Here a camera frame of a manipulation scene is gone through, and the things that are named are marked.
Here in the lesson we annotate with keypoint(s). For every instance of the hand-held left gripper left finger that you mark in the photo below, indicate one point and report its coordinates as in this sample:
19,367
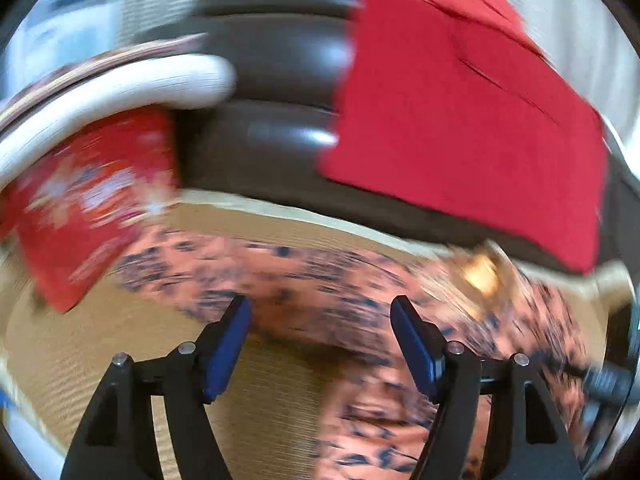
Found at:
227,350

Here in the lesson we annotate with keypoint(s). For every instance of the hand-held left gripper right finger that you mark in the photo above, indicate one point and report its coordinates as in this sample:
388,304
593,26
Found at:
415,350

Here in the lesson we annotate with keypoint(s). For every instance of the orange floral garment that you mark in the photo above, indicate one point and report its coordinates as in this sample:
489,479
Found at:
325,280

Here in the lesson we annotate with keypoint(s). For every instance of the red printed bag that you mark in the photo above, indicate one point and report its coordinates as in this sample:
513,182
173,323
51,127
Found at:
75,210

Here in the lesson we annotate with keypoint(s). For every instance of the red blanket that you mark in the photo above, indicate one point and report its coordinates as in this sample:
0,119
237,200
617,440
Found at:
450,110

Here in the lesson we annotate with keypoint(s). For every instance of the white cushion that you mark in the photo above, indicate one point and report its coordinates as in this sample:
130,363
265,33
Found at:
150,80

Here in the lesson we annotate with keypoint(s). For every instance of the dark brown sofa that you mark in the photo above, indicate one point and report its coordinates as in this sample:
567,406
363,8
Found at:
280,60

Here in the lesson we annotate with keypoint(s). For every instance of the window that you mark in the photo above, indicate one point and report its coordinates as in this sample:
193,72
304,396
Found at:
60,20

